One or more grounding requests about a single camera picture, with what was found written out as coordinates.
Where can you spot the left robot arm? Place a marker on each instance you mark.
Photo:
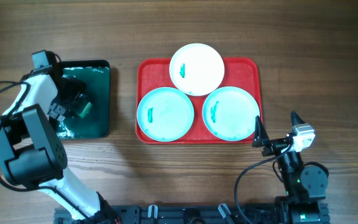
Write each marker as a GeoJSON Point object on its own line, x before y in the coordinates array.
{"type": "Point", "coordinates": [32, 157]}

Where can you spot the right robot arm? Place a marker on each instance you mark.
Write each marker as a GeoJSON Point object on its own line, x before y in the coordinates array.
{"type": "Point", "coordinates": [305, 182]}

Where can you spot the red plastic tray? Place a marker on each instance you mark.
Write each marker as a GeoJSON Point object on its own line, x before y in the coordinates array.
{"type": "Point", "coordinates": [240, 72]}

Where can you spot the green scrubbing sponge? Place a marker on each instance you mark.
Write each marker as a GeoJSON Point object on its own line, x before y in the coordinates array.
{"type": "Point", "coordinates": [83, 109]}

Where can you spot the white round plate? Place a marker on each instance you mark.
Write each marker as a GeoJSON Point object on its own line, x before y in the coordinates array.
{"type": "Point", "coordinates": [196, 69]}

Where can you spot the black tray with water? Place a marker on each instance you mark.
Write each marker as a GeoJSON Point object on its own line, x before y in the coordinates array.
{"type": "Point", "coordinates": [96, 75]}

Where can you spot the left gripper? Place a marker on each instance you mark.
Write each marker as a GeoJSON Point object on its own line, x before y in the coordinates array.
{"type": "Point", "coordinates": [76, 88]}

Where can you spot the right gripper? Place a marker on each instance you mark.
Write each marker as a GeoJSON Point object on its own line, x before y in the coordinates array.
{"type": "Point", "coordinates": [260, 140]}

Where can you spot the light blue plate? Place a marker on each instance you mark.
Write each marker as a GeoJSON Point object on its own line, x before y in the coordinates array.
{"type": "Point", "coordinates": [165, 114]}
{"type": "Point", "coordinates": [229, 113]}

